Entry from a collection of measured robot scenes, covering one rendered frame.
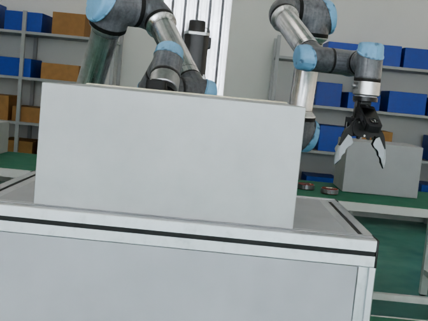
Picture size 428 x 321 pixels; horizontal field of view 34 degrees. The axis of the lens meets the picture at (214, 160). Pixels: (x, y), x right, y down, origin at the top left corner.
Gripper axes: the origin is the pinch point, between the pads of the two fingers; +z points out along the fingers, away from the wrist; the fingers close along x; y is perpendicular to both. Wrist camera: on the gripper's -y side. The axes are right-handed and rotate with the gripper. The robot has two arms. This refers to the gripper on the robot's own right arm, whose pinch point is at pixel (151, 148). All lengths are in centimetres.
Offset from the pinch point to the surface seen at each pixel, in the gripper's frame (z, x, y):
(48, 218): 37.6, 11.2, -25.1
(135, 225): 37.4, -2.9, -25.3
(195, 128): 24.2, -11.1, -35.2
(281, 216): 33, -27, -26
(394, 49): -488, -196, 381
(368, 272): 40, -41, -22
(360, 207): -147, -103, 213
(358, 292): 43, -40, -20
